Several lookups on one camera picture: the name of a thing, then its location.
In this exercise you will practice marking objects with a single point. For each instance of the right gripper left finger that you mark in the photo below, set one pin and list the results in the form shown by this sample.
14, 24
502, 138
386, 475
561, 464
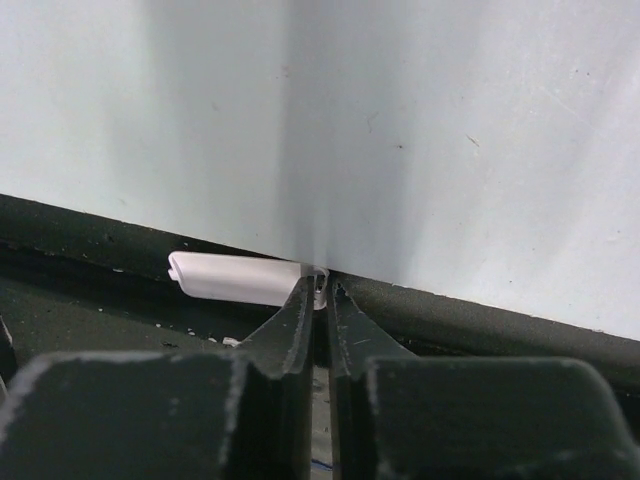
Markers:
237, 413

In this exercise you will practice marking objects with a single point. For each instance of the white battery compartment cover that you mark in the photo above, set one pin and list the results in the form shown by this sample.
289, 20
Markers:
250, 280

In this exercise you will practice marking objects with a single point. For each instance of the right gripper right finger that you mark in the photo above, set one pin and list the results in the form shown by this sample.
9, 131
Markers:
397, 415

